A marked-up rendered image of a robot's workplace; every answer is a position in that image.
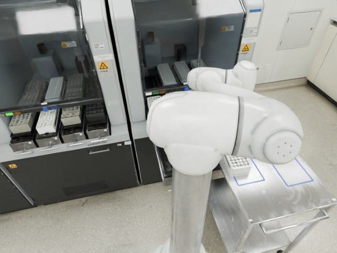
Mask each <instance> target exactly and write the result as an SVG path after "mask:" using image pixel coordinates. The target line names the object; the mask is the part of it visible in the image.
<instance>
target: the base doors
mask: <svg viewBox="0 0 337 253"><path fill-rule="evenodd" d="M306 78H307V79H308V80H309V81H310V82H312V83H313V84H314V85H316V86H317V87H318V88H319V89H321V90H322V91H323V92H324V93H326V94H327V95H328V96H330V97H331V98H332V99H333V100H335V101H336V102H337V26H335V25H332V24H330V25H329V27H328V29H327V31H326V33H325V36H324V38H323V40H322V42H321V45H320V47H319V49H318V51H317V54H316V56H315V58H314V60H313V63H312V65H311V67H310V69H309V72H308V74H307V76H306Z"/></svg>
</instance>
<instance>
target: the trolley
mask: <svg viewBox="0 0 337 253"><path fill-rule="evenodd" d="M248 160H249V162H250V163H251V165H252V167H251V170H250V172H249V174H247V175H241V176H234V177H231V176H230V174H229V171H228V169H227V166H226V164H225V161H224V159H223V157H222V158H221V160H220V161H219V163H218V165H219V167H220V169H221V171H222V173H223V175H224V178H219V179H214V180H211V183H210V189H209V196H208V204H209V207H210V209H211V212H212V214H213V217H214V219H215V222H216V225H217V227H218V230H219V232H220V235H221V238H222V240H223V243H224V245H225V248H226V251H227V253H232V252H238V253H240V252H246V253H263V252H266V251H270V250H274V249H277V248H281V247H285V246H288V247H287V248H286V249H285V250H284V251H283V250H281V249H280V250H278V251H277V253H290V252H291V251H292V250H293V249H294V248H295V247H296V246H297V245H298V244H299V243H300V242H301V241H302V240H303V239H304V238H305V237H306V236H307V235H308V234H309V233H310V231H311V230H312V229H313V228H314V227H315V226H316V225H317V224H318V223H319V222H320V221H321V220H324V219H328V218H330V217H329V216H328V213H329V212H330V211H331V210H332V209H333V208H334V207H335V206H336V205H337V199H336V198H335V196H334V195H333V194H332V193H331V192H330V190H329V189H328V188H327V187H326V186H325V185H324V183H323V182H322V181H321V179H320V178H319V177H318V176H317V175H316V174H315V172H314V171H313V170H312V169H311V168H310V166H309V165H308V164H307V163H306V162H305V161H304V159H303V158H302V157H301V156H300V155H299V154H298V155H297V157H296V158H295V159H294V160H292V161H291V162H289V163H287V164H283V165H272V164H267V163H264V162H261V161H259V160H257V159H251V158H248ZM318 209H319V210H320V211H319V212H318V213H317V215H316V216H315V217H314V218H313V219H311V220H307V221H304V222H300V223H296V224H292V225H288V226H284V227H282V226H281V224H280V222H279V221H278V219H282V218H286V217H290V216H294V215H298V214H302V213H306V212H310V211H314V210H318ZM305 224H308V225H307V226H306V227H305V228H304V229H303V230H302V231H301V232H300V233H299V235H298V236H297V237H296V238H295V239H294V240H293V241H292V242H291V241H290V239H289V238H288V236H287V234H286V233H285V231H284V230H286V229H290V228H294V227H297V226H301V225H305Z"/></svg>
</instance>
